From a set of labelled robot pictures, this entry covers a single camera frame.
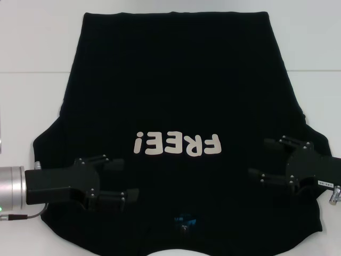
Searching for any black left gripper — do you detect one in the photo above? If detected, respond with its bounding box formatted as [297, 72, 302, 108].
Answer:
[25, 154, 140, 212]

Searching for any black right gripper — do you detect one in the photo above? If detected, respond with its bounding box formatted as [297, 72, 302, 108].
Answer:
[248, 135, 341, 199]

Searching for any black shirt with FREE print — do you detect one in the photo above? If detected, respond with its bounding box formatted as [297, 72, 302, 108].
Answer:
[32, 11, 334, 256]

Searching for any silver right wrist cable plug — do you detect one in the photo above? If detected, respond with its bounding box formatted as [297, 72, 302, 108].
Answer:
[329, 186, 341, 206]

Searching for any thin left wrist cable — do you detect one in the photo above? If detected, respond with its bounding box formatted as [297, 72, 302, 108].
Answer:
[0, 203, 49, 221]

